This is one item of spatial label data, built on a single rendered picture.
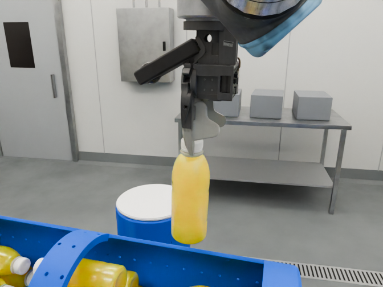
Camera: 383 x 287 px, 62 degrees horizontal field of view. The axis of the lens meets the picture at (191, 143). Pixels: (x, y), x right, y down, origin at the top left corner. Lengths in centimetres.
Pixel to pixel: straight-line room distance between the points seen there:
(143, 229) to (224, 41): 80
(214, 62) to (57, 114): 416
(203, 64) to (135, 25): 332
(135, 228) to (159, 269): 35
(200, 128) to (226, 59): 11
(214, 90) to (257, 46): 18
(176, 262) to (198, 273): 6
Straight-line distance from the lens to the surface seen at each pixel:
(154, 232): 115
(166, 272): 83
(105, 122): 434
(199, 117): 51
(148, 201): 124
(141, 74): 53
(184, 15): 49
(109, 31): 415
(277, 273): 62
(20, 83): 481
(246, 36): 35
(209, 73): 49
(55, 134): 470
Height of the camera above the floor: 162
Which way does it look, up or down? 18 degrees down
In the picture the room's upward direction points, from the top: straight up
